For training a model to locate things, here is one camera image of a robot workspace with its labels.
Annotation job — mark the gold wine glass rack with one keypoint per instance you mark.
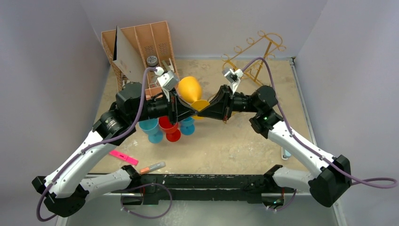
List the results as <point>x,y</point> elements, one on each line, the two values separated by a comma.
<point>251,70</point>

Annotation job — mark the yellow wine glass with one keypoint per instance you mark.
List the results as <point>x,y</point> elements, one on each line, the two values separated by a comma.
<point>190,91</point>

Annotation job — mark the small round tin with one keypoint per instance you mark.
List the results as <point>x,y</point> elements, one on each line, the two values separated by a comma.
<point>152,61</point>

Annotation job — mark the grey orange marker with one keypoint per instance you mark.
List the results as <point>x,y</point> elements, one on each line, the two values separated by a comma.
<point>152,168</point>

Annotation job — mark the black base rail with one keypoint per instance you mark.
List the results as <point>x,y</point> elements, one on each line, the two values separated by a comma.
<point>253,189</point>

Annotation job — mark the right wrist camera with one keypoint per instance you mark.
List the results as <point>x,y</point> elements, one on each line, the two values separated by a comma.
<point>233,77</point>

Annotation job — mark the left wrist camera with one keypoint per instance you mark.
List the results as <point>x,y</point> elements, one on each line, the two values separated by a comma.
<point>167,80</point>

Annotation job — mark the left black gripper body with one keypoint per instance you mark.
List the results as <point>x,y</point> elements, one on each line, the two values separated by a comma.
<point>155,108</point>

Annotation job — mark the light blue eraser bar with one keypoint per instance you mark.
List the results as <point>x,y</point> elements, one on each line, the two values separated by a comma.
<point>285,155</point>

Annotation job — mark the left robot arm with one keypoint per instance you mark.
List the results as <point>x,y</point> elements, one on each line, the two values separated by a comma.
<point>67,189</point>

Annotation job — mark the pink highlighter marker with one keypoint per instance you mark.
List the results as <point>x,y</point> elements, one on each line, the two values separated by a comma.
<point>124,157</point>

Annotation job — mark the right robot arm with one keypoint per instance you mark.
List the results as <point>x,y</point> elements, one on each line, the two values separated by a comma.
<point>327,177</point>

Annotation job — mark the blue wine glass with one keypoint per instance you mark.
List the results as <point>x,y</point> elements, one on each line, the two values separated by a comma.
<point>152,129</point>
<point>187,126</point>

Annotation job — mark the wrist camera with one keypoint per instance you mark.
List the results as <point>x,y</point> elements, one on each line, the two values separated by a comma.
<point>233,77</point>
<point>167,80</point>

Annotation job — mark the red wine glass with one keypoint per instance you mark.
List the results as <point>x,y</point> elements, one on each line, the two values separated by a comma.
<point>171,131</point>

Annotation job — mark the stapler in organizer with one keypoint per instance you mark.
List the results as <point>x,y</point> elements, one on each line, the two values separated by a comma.
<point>168,65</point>

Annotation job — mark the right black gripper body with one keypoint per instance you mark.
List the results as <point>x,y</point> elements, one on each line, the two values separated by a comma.
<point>227,102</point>

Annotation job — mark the peach file organizer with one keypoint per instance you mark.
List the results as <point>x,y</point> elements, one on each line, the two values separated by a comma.
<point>147,40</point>

